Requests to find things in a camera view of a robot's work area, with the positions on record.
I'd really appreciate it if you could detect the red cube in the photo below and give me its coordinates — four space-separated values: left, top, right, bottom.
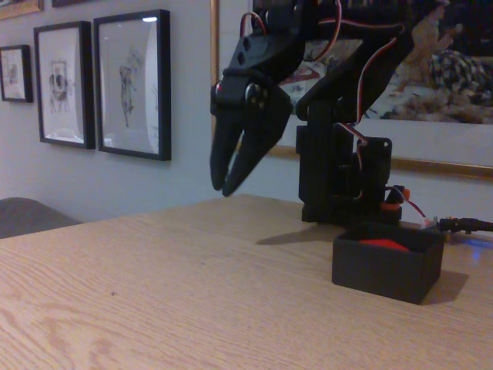
356 238 411 254

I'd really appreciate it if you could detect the black box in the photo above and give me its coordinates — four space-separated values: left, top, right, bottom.
331 227 446 306

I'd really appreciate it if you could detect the orange plastic clamp part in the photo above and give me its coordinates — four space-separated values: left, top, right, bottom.
379 186 411 212

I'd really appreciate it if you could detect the gold framed large painting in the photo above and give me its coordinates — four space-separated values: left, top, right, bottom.
210 0 493 181

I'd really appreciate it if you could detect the short looped servo wire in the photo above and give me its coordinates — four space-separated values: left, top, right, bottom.
239 12 270 40

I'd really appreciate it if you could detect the large black picture frame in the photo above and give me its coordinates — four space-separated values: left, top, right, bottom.
92 8 173 163

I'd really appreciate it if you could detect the long red white servo wire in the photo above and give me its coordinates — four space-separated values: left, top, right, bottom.
316 0 405 201

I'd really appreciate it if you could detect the medium black picture frame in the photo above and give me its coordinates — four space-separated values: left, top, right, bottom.
32 20 97 151

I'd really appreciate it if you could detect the wire with white connector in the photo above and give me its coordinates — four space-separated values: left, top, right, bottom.
384 186 439 229

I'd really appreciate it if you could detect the dark picture frame edge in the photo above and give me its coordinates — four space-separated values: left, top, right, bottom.
51 0 97 8

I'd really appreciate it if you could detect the small black picture frame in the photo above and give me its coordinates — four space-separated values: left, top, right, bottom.
0 44 35 104

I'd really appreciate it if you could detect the black power cable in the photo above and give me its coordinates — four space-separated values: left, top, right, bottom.
438 217 493 235

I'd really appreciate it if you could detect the gold picture frame corner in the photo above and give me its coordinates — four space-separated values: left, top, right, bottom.
0 0 45 22

